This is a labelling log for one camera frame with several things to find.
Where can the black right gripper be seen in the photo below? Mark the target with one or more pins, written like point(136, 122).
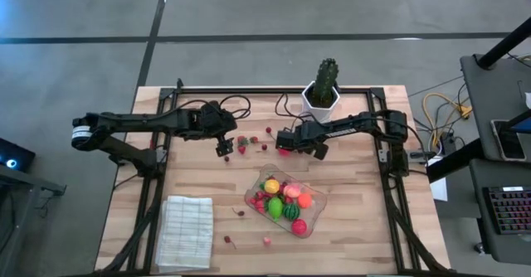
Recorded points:
point(311, 132)

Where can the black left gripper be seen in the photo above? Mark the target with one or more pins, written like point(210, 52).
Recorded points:
point(207, 121)

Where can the pink toy peach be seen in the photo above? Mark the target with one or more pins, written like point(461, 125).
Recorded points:
point(292, 190)

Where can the yellow toy fruit green top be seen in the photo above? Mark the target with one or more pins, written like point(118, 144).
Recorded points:
point(272, 186)

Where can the orange toy orange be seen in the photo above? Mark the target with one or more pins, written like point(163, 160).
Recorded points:
point(304, 200)

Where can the green striped toy watermelon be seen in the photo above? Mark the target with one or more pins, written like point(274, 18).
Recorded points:
point(291, 212)

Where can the large red toy strawberry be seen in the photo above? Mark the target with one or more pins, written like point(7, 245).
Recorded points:
point(260, 207)

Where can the green toy lime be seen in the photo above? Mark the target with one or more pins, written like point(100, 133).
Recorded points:
point(276, 209)

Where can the clear plastic container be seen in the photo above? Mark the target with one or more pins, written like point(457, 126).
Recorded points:
point(317, 219)

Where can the red toy apple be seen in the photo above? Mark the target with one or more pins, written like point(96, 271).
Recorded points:
point(299, 227)

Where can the pink lumpy toy fruit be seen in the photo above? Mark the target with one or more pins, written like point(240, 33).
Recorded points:
point(267, 241)

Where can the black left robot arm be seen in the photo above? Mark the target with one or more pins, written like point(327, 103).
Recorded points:
point(137, 121)

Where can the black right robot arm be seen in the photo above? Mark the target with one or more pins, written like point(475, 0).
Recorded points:
point(352, 125)

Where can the white hexagonal plant pot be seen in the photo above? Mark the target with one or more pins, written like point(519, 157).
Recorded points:
point(317, 113)

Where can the green artificial cactus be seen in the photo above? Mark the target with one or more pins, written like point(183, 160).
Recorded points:
point(325, 78)

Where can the white folded towel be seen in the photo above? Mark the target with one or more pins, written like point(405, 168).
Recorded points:
point(184, 231)

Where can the white paper sheet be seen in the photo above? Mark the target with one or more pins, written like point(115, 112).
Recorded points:
point(439, 190)

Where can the grey desk top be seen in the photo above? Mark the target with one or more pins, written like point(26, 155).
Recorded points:
point(489, 94)

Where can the grey metal stand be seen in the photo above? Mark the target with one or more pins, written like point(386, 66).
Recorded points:
point(33, 181)

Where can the black smartphone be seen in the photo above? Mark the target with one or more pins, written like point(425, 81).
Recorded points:
point(508, 144)

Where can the black computer with blue light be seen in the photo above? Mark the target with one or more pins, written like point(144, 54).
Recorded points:
point(16, 156)

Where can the black backlit keyboard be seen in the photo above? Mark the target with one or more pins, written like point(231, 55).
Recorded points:
point(510, 210)

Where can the black pole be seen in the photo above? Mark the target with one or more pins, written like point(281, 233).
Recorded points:
point(502, 45)

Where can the grey keyboard desk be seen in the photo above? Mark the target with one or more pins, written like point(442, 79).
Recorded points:
point(510, 248)

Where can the black aluminium table frame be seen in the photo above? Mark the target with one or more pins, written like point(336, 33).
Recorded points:
point(269, 90)

